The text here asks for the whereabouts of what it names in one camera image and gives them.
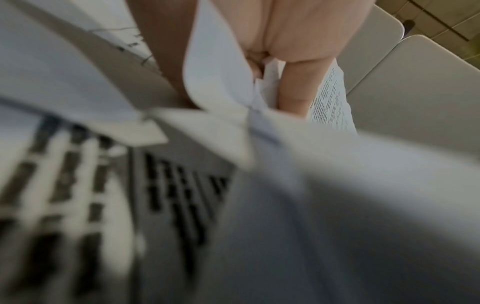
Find pile of printed papers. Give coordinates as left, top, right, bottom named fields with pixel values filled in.
left=0, top=0, right=480, bottom=304

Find person's left hand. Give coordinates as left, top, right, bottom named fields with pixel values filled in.
left=125, top=0, right=376, bottom=117

